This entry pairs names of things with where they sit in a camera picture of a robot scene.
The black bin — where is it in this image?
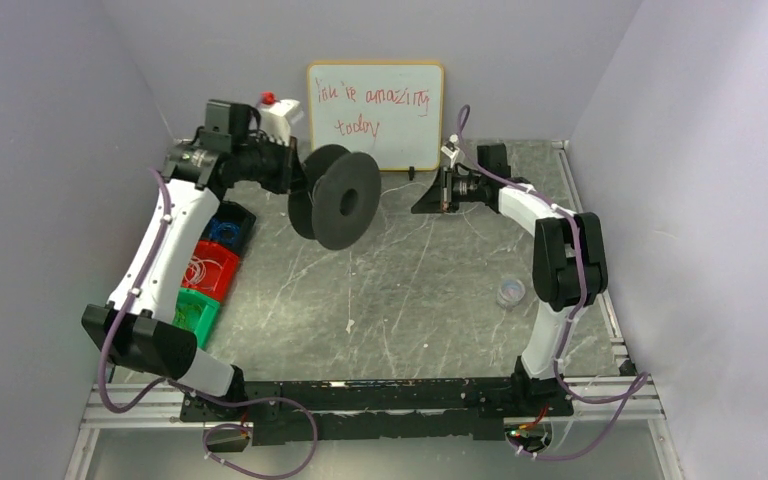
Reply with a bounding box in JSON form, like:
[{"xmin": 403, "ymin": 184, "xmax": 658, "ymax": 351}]
[{"xmin": 201, "ymin": 201, "xmax": 257, "ymax": 257}]

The white cable coil in bin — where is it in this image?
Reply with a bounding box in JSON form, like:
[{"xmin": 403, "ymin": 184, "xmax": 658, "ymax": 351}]
[{"xmin": 183, "ymin": 256, "xmax": 226, "ymax": 290}]

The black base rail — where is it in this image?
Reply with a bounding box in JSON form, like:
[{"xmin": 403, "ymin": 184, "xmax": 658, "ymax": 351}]
[{"xmin": 180, "ymin": 374, "xmax": 574, "ymax": 446}]

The purple cable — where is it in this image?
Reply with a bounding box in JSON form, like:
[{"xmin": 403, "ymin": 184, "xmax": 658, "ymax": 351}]
[
  {"xmin": 96, "ymin": 166, "xmax": 320, "ymax": 480},
  {"xmin": 455, "ymin": 104, "xmax": 652, "ymax": 463}
]

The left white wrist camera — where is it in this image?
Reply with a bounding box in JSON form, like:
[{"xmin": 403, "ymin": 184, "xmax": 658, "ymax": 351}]
[{"xmin": 256, "ymin": 92, "xmax": 304, "ymax": 146}]

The green bin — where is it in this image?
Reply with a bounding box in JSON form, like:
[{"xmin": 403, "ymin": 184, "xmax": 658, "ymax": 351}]
[{"xmin": 173, "ymin": 288, "xmax": 221, "ymax": 349}]

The aluminium frame rail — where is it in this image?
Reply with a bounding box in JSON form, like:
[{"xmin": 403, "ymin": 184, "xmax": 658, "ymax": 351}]
[{"xmin": 62, "ymin": 152, "xmax": 683, "ymax": 480}]

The green cable coil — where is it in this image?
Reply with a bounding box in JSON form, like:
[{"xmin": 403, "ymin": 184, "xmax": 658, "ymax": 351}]
[{"xmin": 173, "ymin": 301, "xmax": 208, "ymax": 339}]

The red bin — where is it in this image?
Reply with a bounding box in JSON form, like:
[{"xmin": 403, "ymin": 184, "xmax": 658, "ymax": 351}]
[{"xmin": 181, "ymin": 240, "xmax": 240, "ymax": 303}]

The yellow-framed whiteboard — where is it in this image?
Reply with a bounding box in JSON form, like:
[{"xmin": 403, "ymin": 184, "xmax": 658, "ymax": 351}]
[{"xmin": 307, "ymin": 61, "xmax": 445, "ymax": 172}]

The clear round container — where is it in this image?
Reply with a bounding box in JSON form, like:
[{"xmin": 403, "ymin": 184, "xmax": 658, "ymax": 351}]
[{"xmin": 496, "ymin": 278, "xmax": 526, "ymax": 310}]

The black cable spool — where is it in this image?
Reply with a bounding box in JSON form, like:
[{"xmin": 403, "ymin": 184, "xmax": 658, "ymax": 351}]
[{"xmin": 287, "ymin": 144, "xmax": 382, "ymax": 251}]

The thin white cable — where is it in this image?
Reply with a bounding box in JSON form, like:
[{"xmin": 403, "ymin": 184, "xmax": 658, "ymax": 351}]
[{"xmin": 357, "ymin": 181, "xmax": 485, "ymax": 233}]

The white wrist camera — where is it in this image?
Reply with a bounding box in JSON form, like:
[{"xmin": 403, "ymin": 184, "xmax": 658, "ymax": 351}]
[
  {"xmin": 256, "ymin": 92, "xmax": 304, "ymax": 146},
  {"xmin": 440, "ymin": 134, "xmax": 464, "ymax": 169}
]

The blue cable coil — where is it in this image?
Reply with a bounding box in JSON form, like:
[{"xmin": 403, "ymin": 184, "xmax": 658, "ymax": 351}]
[{"xmin": 211, "ymin": 221, "xmax": 245, "ymax": 244}]

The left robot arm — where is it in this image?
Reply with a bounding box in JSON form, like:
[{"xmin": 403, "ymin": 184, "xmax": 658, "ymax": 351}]
[{"xmin": 81, "ymin": 99, "xmax": 303, "ymax": 401}]

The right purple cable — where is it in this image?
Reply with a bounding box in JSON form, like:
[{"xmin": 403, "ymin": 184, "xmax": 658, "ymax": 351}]
[{"xmin": 455, "ymin": 104, "xmax": 652, "ymax": 463}]

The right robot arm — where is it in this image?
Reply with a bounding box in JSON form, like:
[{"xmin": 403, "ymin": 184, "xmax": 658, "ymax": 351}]
[{"xmin": 411, "ymin": 135, "xmax": 608, "ymax": 381}]

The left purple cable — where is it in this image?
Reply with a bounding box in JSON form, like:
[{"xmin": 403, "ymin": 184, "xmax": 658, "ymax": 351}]
[{"xmin": 96, "ymin": 166, "xmax": 320, "ymax": 480}]

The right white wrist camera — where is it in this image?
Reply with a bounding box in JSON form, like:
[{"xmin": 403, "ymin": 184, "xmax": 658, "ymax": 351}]
[{"xmin": 440, "ymin": 134, "xmax": 464, "ymax": 169}]

